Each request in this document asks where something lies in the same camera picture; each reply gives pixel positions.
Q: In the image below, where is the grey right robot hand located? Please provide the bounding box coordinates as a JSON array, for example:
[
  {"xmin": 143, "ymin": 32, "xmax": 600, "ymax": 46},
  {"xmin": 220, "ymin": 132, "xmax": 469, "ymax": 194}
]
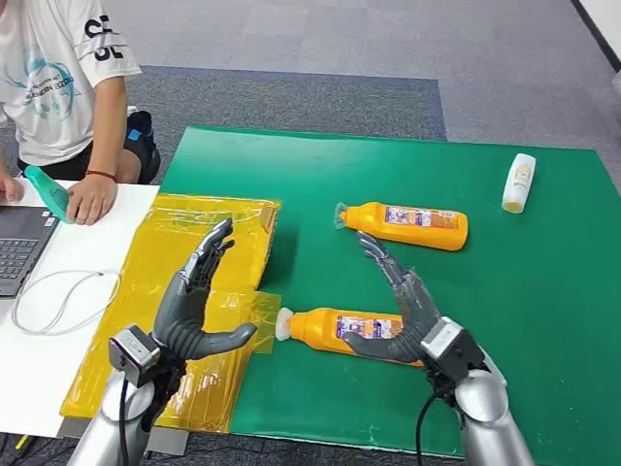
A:
[{"xmin": 342, "ymin": 231, "xmax": 442, "ymax": 367}]

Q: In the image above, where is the person's right hand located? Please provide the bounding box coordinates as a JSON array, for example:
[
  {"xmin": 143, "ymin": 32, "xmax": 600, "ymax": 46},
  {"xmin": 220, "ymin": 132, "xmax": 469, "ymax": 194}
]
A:
[{"xmin": 0, "ymin": 172, "xmax": 25, "ymax": 206}]

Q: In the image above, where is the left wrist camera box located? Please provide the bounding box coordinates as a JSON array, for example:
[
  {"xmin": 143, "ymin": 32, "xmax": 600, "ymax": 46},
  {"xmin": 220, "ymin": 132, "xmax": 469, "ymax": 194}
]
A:
[{"xmin": 107, "ymin": 324, "xmax": 161, "ymax": 389}]

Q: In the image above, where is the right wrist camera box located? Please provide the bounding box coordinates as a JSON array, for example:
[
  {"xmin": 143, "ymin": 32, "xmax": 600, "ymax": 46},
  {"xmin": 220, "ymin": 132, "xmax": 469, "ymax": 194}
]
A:
[{"xmin": 420, "ymin": 316, "xmax": 486, "ymax": 387}]

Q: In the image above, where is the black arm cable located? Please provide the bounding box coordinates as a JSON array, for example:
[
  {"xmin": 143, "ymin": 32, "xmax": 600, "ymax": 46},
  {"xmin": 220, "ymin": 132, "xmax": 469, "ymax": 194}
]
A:
[
  {"xmin": 414, "ymin": 385, "xmax": 457, "ymax": 466},
  {"xmin": 118, "ymin": 378, "xmax": 131, "ymax": 466}
]

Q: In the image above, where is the orange bottle with white cap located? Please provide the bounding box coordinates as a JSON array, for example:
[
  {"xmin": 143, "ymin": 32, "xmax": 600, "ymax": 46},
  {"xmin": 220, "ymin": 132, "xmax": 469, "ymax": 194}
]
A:
[{"xmin": 275, "ymin": 306, "xmax": 426, "ymax": 368}]

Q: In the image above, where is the dark grey laptop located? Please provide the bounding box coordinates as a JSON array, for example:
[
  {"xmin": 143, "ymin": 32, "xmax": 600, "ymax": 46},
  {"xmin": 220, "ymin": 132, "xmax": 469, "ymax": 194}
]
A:
[{"xmin": 0, "ymin": 205, "xmax": 60, "ymax": 299}]

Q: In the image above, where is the yellow film covered board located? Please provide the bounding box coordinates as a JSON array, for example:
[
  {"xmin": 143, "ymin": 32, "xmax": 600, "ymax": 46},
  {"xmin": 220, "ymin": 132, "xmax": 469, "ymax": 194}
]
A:
[{"xmin": 60, "ymin": 192, "xmax": 283, "ymax": 434}]

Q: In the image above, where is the white cable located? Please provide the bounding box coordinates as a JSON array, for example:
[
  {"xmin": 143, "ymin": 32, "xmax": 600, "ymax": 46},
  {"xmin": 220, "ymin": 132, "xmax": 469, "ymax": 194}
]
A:
[{"xmin": 11, "ymin": 268, "xmax": 122, "ymax": 338}]

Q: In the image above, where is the person's left hand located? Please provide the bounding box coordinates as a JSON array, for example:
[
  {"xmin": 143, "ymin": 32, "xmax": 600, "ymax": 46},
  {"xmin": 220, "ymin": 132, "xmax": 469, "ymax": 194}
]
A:
[{"xmin": 66, "ymin": 173, "xmax": 118, "ymax": 227}]

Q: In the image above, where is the small white bottle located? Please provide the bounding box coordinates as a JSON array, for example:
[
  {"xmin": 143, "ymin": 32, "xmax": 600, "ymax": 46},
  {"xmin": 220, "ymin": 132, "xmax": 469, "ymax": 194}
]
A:
[{"xmin": 501, "ymin": 152, "xmax": 536, "ymax": 215}]

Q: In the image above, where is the teal plastic bottle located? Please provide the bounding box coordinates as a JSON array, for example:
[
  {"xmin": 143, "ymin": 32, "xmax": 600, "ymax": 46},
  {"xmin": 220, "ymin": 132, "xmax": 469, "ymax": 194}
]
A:
[{"xmin": 24, "ymin": 165, "xmax": 75, "ymax": 225}]

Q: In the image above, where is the orange bottle with clear cap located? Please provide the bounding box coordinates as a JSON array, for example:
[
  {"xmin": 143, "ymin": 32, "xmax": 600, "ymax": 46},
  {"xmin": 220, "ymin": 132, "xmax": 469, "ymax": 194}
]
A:
[{"xmin": 334, "ymin": 201, "xmax": 469, "ymax": 252}]

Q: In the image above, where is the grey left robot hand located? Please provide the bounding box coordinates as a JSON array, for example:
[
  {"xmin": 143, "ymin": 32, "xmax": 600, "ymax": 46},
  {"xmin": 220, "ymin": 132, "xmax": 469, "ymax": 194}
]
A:
[{"xmin": 152, "ymin": 216, "xmax": 258, "ymax": 363}]

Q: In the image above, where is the green table mat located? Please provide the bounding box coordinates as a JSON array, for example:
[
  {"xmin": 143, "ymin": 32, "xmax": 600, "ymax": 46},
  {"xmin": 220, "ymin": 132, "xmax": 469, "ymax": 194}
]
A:
[{"xmin": 158, "ymin": 125, "xmax": 621, "ymax": 466}]

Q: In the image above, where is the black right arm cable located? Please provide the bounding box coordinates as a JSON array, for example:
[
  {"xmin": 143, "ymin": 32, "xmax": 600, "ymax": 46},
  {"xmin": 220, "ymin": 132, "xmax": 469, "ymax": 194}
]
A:
[{"xmin": 414, "ymin": 385, "xmax": 457, "ymax": 466}]

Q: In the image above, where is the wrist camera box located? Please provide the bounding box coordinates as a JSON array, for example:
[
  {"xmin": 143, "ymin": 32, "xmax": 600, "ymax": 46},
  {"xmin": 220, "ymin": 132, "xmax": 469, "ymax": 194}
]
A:
[
  {"xmin": 420, "ymin": 316, "xmax": 486, "ymax": 387},
  {"xmin": 107, "ymin": 324, "xmax": 161, "ymax": 389}
]

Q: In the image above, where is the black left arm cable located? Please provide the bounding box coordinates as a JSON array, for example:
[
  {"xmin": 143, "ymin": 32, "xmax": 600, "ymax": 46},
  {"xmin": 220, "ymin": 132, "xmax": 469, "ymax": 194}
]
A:
[{"xmin": 118, "ymin": 378, "xmax": 131, "ymax": 466}]

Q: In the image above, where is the seated person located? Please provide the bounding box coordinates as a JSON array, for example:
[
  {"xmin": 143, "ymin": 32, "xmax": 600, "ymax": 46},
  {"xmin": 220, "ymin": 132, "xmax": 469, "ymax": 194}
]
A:
[{"xmin": 0, "ymin": 0, "xmax": 161, "ymax": 186}]

